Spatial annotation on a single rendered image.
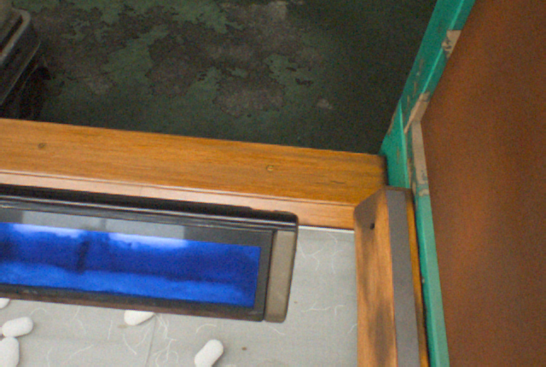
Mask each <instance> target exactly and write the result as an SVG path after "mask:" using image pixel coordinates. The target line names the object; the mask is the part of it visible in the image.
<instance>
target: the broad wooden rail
mask: <svg viewBox="0 0 546 367"><path fill-rule="evenodd" d="M0 183H6V184H15V185H26V186H36V187H45V188H56V189H73V190H83V191H93V192H102V193H112V194H121V195H140V196H149V197H159V198H168V199H179V200H188V201H197V202H206V203H216V204H225V205H235V206H244V207H251V208H253V209H263V210H270V211H272V212H273V211H275V210H281V211H289V212H292V213H296V214H297V215H298V216H299V226H304V227H315V228H324V229H334V230H353V231H354V221H353V211H354V209H355V207H356V206H357V205H358V204H359V203H360V202H362V201H365V199H366V198H368V197H369V196H370V195H372V194H373V193H374V192H375V191H377V190H378V189H380V188H381V187H383V186H388V178H387V166H386V156H385V155H377V154H360V153H352V152H342V151H333V150H323V149H306V148H297V147H288V146H279V145H269V144H261V143H251V142H243V141H233V140H224V139H216V138H206V137H188V136H179V135H170V134H161V133H152V132H143V131H125V130H116V129H108V128H98V127H89V126H81V125H63V124H54V123H44V122H36V121H27V120H18V119H0Z"/></svg>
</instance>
